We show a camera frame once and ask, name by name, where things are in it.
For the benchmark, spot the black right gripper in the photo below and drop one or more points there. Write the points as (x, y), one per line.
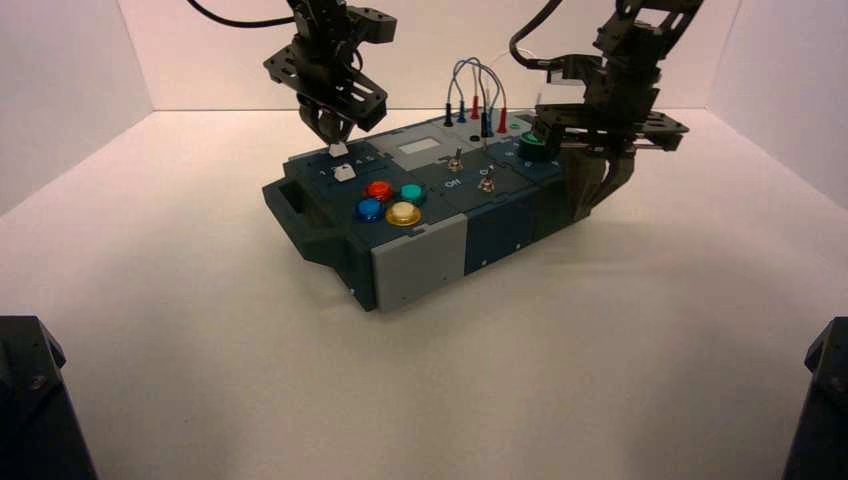
(609, 112)

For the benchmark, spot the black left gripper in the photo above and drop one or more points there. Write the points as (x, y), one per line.
(331, 79)

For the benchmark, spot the dark modular control box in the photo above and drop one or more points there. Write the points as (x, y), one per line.
(411, 258)

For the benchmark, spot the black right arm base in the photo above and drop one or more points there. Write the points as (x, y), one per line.
(825, 411)

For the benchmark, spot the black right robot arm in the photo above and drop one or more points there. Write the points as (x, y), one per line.
(636, 33)

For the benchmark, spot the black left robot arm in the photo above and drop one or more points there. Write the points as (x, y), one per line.
(324, 16)

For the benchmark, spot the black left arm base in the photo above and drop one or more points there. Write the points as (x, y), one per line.
(33, 411)

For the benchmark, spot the white slider cap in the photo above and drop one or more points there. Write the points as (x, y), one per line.
(338, 150)
(344, 173)

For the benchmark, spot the green rotary knob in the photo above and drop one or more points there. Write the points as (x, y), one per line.
(532, 145)

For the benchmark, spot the red dome push button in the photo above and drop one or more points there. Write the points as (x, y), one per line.
(379, 191)

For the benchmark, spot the blue dome push button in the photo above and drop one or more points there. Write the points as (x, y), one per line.
(370, 210)

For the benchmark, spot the teal dome push button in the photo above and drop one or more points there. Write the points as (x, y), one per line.
(412, 193)

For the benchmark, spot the yellow dome push button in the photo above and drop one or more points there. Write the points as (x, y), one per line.
(403, 214)

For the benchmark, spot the metal toggle switch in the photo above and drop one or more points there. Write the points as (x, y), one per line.
(488, 183)
(457, 162)

